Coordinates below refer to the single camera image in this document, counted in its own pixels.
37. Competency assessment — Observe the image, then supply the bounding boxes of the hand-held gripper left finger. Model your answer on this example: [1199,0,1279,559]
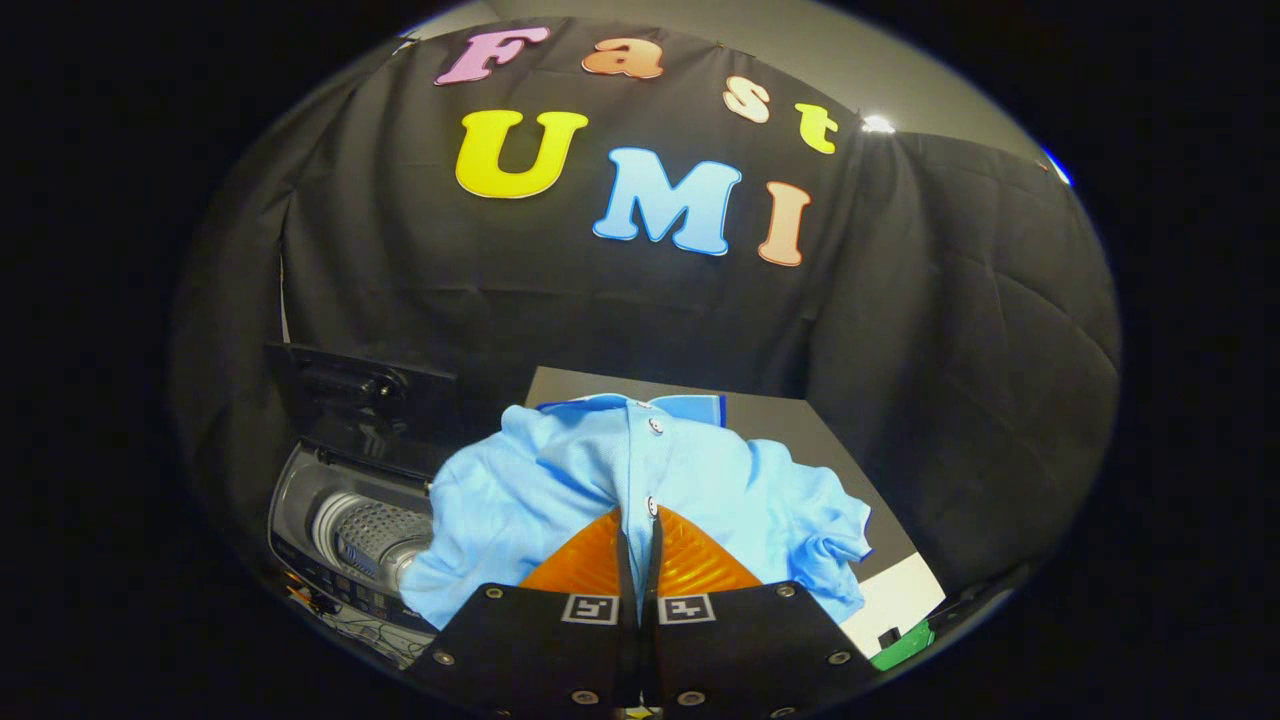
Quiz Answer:
[405,507,641,720]

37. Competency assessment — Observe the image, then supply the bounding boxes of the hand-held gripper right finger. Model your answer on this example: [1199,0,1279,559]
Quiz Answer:
[640,505,881,720]

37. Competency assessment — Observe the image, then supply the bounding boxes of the tangle of black floor cables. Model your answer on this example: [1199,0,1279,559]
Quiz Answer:
[325,608,433,669]

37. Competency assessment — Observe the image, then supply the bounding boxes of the green object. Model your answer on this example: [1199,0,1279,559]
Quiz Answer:
[868,620,937,672]

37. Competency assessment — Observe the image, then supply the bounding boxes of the dark washing machine lid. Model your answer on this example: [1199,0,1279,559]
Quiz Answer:
[265,342,461,481]

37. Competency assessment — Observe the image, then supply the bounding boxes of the black backdrop cloth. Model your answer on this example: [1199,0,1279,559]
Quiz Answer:
[170,15,1121,591]

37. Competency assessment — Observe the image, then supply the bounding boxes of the grey cabinet with pale door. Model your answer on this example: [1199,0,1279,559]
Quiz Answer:
[525,366,921,586]

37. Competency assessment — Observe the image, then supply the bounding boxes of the light blue polo shirt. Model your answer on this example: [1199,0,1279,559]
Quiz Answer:
[400,393,873,631]

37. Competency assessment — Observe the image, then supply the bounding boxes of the grey washing machine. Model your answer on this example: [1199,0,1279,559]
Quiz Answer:
[265,440,441,666]

